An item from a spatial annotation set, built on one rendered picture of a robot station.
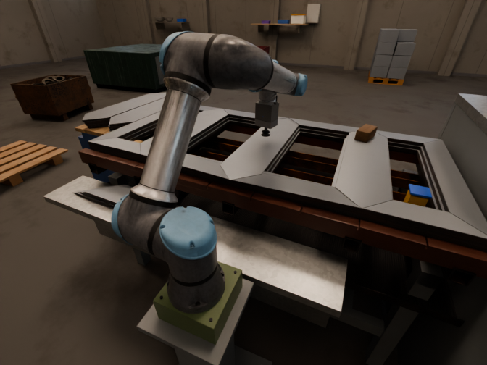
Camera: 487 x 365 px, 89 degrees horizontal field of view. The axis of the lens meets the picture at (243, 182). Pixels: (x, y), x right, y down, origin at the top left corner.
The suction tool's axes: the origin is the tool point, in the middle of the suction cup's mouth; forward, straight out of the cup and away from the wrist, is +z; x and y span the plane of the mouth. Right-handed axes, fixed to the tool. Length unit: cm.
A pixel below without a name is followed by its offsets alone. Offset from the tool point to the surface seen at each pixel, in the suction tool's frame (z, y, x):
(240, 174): 3.6, -7.9, 30.9
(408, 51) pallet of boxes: 15, 14, -665
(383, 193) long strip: 4, -54, 13
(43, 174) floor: 90, 243, 38
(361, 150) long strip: 3.7, -39.8, -17.1
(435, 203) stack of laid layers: 7, -70, 3
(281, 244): 22, -30, 37
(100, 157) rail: 8, 57, 51
